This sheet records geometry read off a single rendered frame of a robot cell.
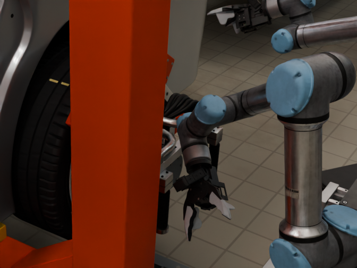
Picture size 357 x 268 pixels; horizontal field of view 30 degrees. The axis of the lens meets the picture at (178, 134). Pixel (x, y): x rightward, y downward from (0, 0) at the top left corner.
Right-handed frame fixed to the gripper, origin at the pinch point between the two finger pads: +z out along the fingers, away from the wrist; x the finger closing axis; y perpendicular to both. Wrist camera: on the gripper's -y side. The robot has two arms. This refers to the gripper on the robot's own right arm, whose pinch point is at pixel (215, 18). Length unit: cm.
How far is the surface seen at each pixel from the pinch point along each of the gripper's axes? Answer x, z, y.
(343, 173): 112, -6, 49
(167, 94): -11.2, 16.5, 26.0
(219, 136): -7.5, 0.9, 43.4
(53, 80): -51, 33, 25
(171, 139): -33, 5, 47
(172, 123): -24.5, 8.4, 39.8
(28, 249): -48, 50, 74
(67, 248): -58, 27, 76
